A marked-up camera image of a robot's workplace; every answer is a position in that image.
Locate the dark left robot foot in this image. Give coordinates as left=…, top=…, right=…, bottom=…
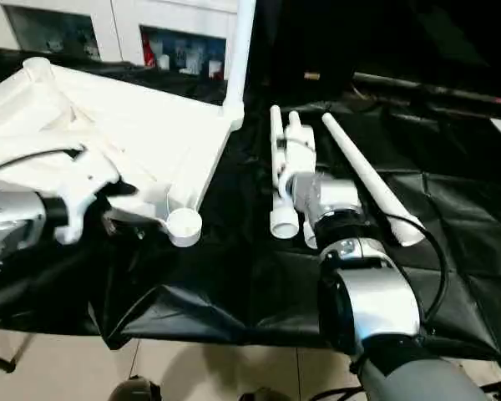
left=110, top=374, right=163, bottom=401

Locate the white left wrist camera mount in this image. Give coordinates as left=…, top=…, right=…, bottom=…
left=53, top=145, right=123, bottom=246

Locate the white plastic table top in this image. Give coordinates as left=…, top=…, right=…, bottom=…
left=0, top=57, right=246, bottom=248

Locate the white plastic table leg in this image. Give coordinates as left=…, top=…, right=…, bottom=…
left=268, top=104, right=301, bottom=241
left=220, top=0, right=256, bottom=129
left=321, top=111, right=427, bottom=247
left=286, top=109, right=319, bottom=251

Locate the white cabinet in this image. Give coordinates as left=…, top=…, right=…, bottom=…
left=0, top=0, right=240, bottom=81

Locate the black stand foot bar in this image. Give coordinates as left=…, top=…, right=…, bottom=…
left=0, top=346, right=18, bottom=373

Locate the dark right robot foot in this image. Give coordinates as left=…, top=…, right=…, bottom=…
left=237, top=388, right=281, bottom=401

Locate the black rod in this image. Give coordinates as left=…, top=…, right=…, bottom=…
left=353, top=70, right=501, bottom=113

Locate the dark robot foot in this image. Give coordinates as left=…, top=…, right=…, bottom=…
left=110, top=374, right=163, bottom=401
left=237, top=388, right=281, bottom=401

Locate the black box with gold label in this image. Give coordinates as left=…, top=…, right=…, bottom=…
left=250, top=0, right=362, bottom=108

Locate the black mat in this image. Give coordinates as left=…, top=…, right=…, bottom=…
left=0, top=48, right=501, bottom=364

